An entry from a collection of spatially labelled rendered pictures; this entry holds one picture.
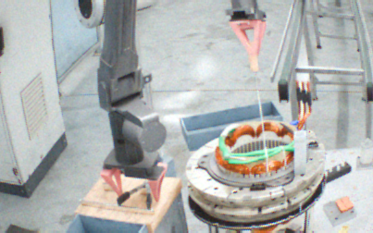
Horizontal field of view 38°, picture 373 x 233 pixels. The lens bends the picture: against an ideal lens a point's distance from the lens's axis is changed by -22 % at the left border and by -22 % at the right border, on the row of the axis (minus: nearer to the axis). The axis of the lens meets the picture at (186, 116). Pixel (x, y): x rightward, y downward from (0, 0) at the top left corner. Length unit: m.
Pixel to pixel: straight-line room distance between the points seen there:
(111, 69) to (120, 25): 0.09
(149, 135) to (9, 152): 2.43
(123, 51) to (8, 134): 2.40
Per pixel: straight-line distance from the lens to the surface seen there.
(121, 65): 1.16
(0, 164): 3.67
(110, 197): 1.38
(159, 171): 1.26
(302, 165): 1.29
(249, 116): 1.73
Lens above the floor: 1.75
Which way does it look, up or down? 24 degrees down
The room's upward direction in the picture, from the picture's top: 8 degrees counter-clockwise
